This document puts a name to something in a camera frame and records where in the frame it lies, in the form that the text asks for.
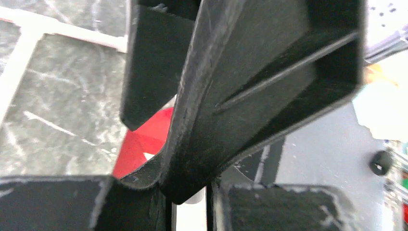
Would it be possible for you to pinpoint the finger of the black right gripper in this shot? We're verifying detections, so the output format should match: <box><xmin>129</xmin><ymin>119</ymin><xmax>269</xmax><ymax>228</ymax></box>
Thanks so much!
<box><xmin>159</xmin><ymin>0</ymin><xmax>366</xmax><ymax>205</ymax></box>
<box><xmin>120</xmin><ymin>0</ymin><xmax>201</xmax><ymax>131</ymax></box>

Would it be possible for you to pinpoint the green white glue stick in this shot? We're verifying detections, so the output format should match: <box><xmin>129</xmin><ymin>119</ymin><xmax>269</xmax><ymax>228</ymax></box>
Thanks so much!
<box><xmin>176</xmin><ymin>188</ymin><xmax>207</xmax><ymax>231</ymax></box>

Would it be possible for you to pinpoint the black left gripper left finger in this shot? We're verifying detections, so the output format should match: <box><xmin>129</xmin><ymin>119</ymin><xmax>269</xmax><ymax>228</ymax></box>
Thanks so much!
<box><xmin>0</xmin><ymin>153</ymin><xmax>169</xmax><ymax>231</ymax></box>

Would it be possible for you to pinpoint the white PVC pipe frame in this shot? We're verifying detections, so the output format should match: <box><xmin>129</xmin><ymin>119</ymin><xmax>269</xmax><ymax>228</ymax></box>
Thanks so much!
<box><xmin>0</xmin><ymin>5</ymin><xmax>128</xmax><ymax>125</ymax></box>

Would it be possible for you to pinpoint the tan paper letter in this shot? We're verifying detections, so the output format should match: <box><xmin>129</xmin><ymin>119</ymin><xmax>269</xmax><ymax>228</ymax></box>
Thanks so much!
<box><xmin>143</xmin><ymin>153</ymin><xmax>155</xmax><ymax>161</ymax></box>

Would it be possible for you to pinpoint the red paper envelope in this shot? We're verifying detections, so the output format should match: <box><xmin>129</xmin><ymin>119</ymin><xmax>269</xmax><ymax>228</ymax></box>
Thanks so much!
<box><xmin>113</xmin><ymin>107</ymin><xmax>173</xmax><ymax>178</ymax></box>

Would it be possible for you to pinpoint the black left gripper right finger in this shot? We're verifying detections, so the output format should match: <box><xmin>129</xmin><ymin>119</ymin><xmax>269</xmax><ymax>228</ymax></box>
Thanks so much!
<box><xmin>207</xmin><ymin>182</ymin><xmax>360</xmax><ymax>231</ymax></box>

